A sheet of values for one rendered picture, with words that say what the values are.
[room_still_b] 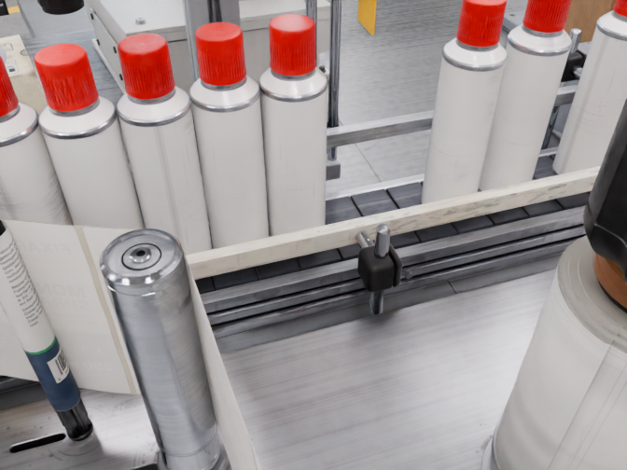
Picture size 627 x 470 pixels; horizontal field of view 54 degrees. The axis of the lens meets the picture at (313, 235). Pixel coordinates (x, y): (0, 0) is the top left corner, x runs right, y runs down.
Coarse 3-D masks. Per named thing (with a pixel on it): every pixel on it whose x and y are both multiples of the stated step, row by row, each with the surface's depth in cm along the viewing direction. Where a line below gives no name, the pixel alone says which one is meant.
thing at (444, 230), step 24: (384, 192) 62; (408, 192) 62; (336, 216) 60; (360, 216) 60; (480, 216) 60; (504, 216) 60; (528, 216) 60; (408, 240) 57; (432, 240) 58; (264, 264) 55; (288, 264) 55; (312, 264) 55; (216, 288) 53
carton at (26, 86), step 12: (12, 36) 84; (12, 48) 81; (24, 48) 81; (12, 60) 79; (24, 60) 79; (12, 72) 76; (24, 72) 76; (12, 84) 76; (24, 84) 77; (36, 84) 77; (24, 96) 77; (36, 96) 78; (36, 108) 79
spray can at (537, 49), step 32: (544, 0) 49; (512, 32) 52; (544, 32) 50; (512, 64) 52; (544, 64) 51; (512, 96) 54; (544, 96) 53; (512, 128) 55; (544, 128) 56; (512, 160) 57
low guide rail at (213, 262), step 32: (480, 192) 57; (512, 192) 57; (544, 192) 58; (576, 192) 59; (352, 224) 53; (416, 224) 55; (192, 256) 50; (224, 256) 50; (256, 256) 52; (288, 256) 53
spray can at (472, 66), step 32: (480, 0) 47; (480, 32) 47; (448, 64) 50; (480, 64) 48; (448, 96) 51; (480, 96) 50; (448, 128) 53; (480, 128) 52; (448, 160) 55; (480, 160) 55; (448, 192) 57
